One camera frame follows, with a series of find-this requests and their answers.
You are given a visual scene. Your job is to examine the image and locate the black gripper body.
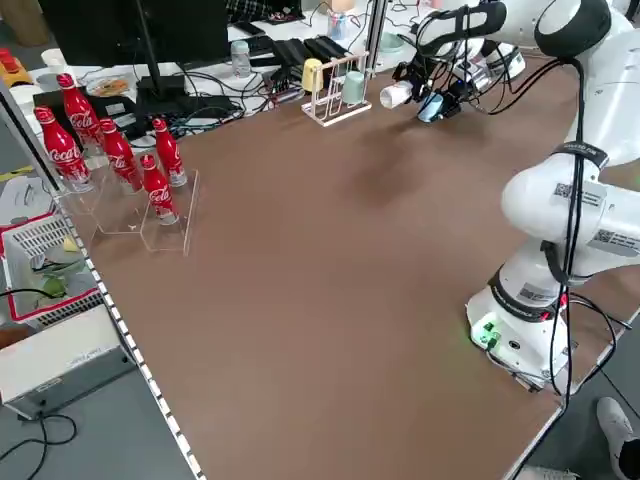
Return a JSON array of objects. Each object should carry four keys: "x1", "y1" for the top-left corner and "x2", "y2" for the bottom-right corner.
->
[
  {"x1": 444, "y1": 74, "x2": 484, "y2": 109},
  {"x1": 392, "y1": 54, "x2": 434, "y2": 104}
]

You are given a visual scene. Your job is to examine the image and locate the blue ceramic cup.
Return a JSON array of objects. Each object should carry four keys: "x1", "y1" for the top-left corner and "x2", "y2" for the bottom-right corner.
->
[{"x1": 417, "y1": 92, "x2": 445, "y2": 124}]

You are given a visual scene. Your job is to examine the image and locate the white juice bottle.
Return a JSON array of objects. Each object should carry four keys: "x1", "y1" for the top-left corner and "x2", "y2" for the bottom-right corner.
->
[{"x1": 379, "y1": 81, "x2": 417, "y2": 110}]

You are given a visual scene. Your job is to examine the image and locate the mint green cup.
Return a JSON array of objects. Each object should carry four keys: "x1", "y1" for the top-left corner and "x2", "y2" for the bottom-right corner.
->
[{"x1": 341, "y1": 71, "x2": 366, "y2": 105}]

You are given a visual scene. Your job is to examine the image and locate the clear pen cup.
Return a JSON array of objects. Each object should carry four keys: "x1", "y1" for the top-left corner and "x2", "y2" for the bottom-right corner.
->
[{"x1": 327, "y1": 10, "x2": 350, "y2": 42}]

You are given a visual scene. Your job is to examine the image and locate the yellow cup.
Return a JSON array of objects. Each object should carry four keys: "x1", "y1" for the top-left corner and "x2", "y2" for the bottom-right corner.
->
[{"x1": 302, "y1": 58, "x2": 324, "y2": 94}]

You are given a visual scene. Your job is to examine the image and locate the clear plastic bottle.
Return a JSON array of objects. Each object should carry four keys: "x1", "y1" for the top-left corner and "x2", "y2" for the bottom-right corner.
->
[{"x1": 229, "y1": 39, "x2": 252, "y2": 79}]

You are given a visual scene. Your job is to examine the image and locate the red Coca-Cola bottle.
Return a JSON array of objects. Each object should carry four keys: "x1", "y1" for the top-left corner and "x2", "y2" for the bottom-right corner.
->
[
  {"x1": 138, "y1": 153, "x2": 180, "y2": 226},
  {"x1": 151, "y1": 117, "x2": 189, "y2": 189},
  {"x1": 56, "y1": 73, "x2": 104, "y2": 151},
  {"x1": 33, "y1": 105, "x2": 95, "y2": 194},
  {"x1": 98, "y1": 118, "x2": 145, "y2": 194}
]

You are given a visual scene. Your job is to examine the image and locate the white paper cup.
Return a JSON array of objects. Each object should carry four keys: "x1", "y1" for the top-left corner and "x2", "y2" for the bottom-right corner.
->
[{"x1": 40, "y1": 48, "x2": 67, "y2": 77}]

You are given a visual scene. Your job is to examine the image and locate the black computer monitor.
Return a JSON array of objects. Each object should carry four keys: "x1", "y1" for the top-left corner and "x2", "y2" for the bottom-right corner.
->
[{"x1": 37, "y1": 0, "x2": 231, "y2": 104}]

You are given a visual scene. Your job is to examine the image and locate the clear acrylic stepped stand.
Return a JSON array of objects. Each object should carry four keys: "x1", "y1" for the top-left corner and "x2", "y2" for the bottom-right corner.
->
[{"x1": 52, "y1": 149, "x2": 201, "y2": 257}]

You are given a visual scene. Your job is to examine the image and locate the black flat device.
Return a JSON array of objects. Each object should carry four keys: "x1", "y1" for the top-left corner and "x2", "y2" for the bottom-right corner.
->
[{"x1": 32, "y1": 88, "x2": 140, "y2": 142}]

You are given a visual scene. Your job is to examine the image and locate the person's grey shoe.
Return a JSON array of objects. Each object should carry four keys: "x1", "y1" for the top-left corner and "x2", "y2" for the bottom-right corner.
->
[
  {"x1": 596, "y1": 397, "x2": 640, "y2": 480},
  {"x1": 519, "y1": 463, "x2": 584, "y2": 480}
]

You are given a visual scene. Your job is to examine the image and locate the yellow toy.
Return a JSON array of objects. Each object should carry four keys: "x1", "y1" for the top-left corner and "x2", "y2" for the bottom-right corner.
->
[{"x1": 0, "y1": 47, "x2": 35, "y2": 87}]

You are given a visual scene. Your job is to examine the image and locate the white basket red trim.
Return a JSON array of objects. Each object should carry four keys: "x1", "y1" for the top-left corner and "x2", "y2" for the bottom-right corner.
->
[{"x1": 0, "y1": 213, "x2": 107, "y2": 326}]

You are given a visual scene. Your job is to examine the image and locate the white metal box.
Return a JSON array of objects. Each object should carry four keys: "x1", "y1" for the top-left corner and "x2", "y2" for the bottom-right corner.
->
[{"x1": 0, "y1": 305, "x2": 137, "y2": 421}]

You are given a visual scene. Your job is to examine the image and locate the aluminium profile post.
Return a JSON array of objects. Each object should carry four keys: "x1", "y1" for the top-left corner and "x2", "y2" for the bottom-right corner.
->
[{"x1": 367, "y1": 0, "x2": 390, "y2": 76}]

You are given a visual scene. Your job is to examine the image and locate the white wire cup rack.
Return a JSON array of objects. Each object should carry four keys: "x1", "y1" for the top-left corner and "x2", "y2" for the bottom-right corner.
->
[{"x1": 301, "y1": 51, "x2": 372, "y2": 129}]

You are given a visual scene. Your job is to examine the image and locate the black floor cable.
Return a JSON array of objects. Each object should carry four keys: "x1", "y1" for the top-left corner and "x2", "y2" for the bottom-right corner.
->
[{"x1": 0, "y1": 413, "x2": 80, "y2": 480}]

